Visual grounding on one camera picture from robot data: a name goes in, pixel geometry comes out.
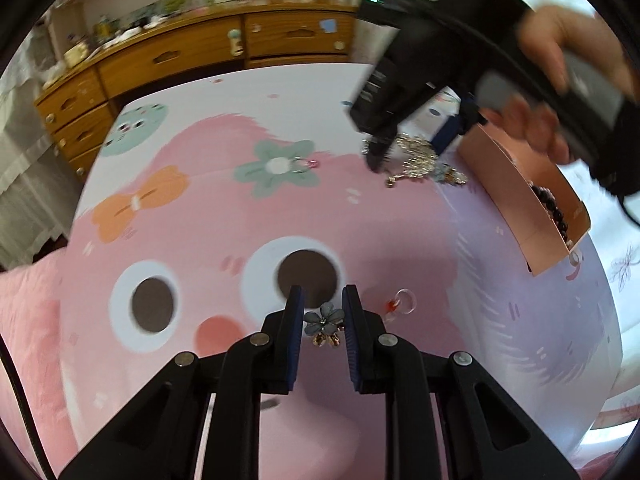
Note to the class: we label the grey flower brooch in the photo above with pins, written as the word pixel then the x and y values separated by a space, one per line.
pixel 324 325

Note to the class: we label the cartoon printed table mat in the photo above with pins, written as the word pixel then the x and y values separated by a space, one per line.
pixel 208 201

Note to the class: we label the gold rhinestone hair clip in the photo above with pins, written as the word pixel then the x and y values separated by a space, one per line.
pixel 418 160

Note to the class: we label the peach plastic tray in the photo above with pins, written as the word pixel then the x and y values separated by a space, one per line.
pixel 508 169

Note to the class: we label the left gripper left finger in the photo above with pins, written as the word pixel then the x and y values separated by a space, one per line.
pixel 265 362

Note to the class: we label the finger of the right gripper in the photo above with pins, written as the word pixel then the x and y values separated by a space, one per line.
pixel 468 117
pixel 377 148

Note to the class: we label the wooden desk with drawers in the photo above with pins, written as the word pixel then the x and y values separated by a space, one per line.
pixel 79 108

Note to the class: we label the small gold earring pair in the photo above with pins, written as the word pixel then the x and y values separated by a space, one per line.
pixel 446 174

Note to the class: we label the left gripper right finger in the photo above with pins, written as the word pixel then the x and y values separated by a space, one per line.
pixel 387 365

